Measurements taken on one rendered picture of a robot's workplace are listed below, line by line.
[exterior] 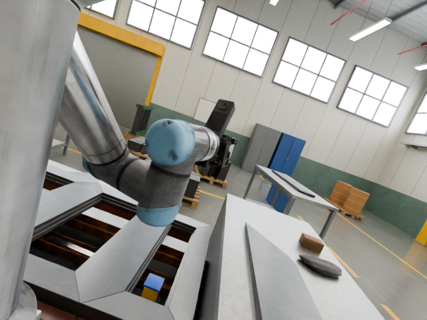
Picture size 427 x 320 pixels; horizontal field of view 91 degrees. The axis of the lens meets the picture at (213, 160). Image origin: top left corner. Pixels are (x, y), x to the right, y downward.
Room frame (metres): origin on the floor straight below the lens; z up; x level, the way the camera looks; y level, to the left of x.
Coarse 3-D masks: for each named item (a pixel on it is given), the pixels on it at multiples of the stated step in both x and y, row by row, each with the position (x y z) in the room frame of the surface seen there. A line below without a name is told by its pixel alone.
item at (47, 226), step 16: (48, 176) 1.18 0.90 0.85; (80, 208) 0.98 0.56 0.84; (128, 208) 1.16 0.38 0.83; (48, 224) 0.79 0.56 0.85; (176, 224) 1.15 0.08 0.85; (32, 240) 0.72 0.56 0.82; (160, 240) 0.95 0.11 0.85; (32, 288) 0.52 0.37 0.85; (128, 288) 0.63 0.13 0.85; (48, 304) 0.52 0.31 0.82; (64, 304) 0.52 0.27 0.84; (80, 304) 0.51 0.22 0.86
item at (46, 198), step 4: (44, 192) 0.97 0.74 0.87; (44, 196) 0.94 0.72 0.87; (48, 196) 0.95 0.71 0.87; (52, 196) 0.96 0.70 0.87; (40, 200) 0.90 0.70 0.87; (44, 200) 0.91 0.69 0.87; (48, 200) 0.92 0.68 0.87; (52, 200) 0.93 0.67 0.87; (56, 200) 0.94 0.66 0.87; (60, 200) 0.96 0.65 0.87; (64, 200) 0.97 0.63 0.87; (48, 204) 0.89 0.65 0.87; (52, 204) 0.90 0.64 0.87; (56, 204) 0.91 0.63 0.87; (60, 204) 0.92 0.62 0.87; (64, 204) 0.93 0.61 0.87; (68, 204) 0.94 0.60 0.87; (72, 204) 0.95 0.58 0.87; (76, 204) 0.97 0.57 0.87; (60, 208) 0.89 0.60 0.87; (64, 208) 0.90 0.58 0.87; (68, 208) 0.91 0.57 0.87
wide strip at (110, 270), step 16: (128, 224) 0.96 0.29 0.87; (144, 224) 1.01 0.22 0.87; (112, 240) 0.81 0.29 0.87; (128, 240) 0.85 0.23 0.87; (144, 240) 0.88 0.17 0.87; (96, 256) 0.70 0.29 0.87; (112, 256) 0.73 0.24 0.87; (128, 256) 0.76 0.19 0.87; (144, 256) 0.79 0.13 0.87; (80, 272) 0.61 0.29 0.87; (96, 272) 0.63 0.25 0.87; (112, 272) 0.65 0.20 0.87; (128, 272) 0.68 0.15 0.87; (80, 288) 0.56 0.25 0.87; (96, 288) 0.57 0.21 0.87; (112, 288) 0.59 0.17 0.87
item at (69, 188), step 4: (68, 184) 1.12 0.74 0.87; (60, 188) 1.06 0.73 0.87; (64, 188) 1.07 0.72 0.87; (68, 188) 1.09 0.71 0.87; (72, 188) 1.10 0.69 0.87; (76, 188) 1.12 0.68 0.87; (80, 188) 1.13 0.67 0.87; (72, 192) 1.06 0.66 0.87; (76, 192) 1.07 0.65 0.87; (80, 192) 1.08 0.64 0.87; (84, 192) 1.10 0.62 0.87; (88, 192) 1.12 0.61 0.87; (84, 196) 1.06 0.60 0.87; (88, 196) 1.08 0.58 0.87; (92, 196) 1.09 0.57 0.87
